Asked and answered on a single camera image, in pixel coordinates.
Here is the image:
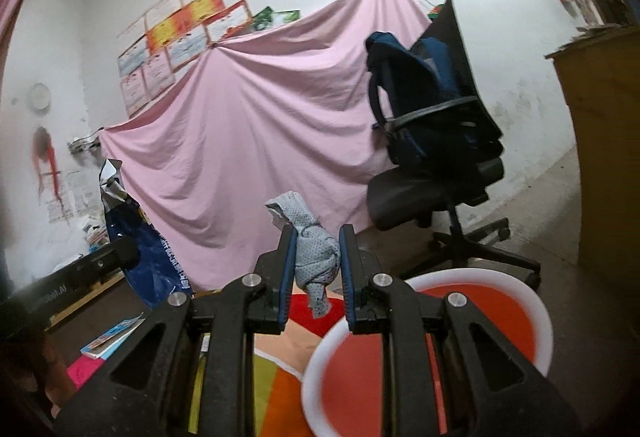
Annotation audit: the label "red basin with white rim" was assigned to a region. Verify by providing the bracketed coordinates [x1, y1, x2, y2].
[301, 267, 552, 437]

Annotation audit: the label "green wall poster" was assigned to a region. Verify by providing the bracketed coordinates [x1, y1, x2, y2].
[252, 7, 302, 34]

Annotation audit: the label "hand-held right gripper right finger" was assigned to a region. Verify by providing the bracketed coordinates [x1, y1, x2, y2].
[339, 224, 583, 437]

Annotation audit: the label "grey dotted knotted cloth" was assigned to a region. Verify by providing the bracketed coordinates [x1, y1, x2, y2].
[264, 190, 343, 319]

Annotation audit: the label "red knot wall decoration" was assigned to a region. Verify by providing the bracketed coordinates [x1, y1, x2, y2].
[32, 127, 66, 208]

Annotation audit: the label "pink paper pad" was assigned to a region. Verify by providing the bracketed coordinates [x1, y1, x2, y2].
[67, 354, 108, 390]

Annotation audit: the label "pink curtain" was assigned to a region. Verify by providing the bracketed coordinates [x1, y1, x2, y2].
[0, 0, 38, 62]

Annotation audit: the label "colourful patchwork blanket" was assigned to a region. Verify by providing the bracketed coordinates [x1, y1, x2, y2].
[187, 289, 386, 437]

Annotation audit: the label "black office chair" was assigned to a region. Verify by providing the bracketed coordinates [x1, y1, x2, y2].
[366, 0, 542, 290]

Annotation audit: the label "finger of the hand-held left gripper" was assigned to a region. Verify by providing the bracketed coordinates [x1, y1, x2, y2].
[87, 235, 141, 274]

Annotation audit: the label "white round wall plate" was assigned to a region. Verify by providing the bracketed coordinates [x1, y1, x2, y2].
[27, 83, 52, 112]

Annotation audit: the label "dark blue backpack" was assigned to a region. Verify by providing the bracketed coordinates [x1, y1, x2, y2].
[365, 32, 503, 172]

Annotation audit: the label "white wall papers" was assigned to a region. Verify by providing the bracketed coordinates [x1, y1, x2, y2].
[47, 169, 101, 223]

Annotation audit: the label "wooden cabinet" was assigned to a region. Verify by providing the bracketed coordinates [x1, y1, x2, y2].
[545, 24, 640, 273]

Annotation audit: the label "group of wall certificates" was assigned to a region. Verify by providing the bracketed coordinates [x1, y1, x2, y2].
[116, 0, 268, 118]

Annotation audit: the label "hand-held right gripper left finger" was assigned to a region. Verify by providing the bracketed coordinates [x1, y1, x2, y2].
[55, 224, 299, 437]

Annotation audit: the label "blue foil bag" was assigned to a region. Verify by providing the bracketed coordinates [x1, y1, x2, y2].
[98, 158, 195, 310]

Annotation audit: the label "colourful picture book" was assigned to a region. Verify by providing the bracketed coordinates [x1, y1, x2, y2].
[80, 314, 146, 360]

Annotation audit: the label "pink hanging sheet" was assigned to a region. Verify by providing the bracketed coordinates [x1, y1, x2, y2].
[97, 0, 433, 293]

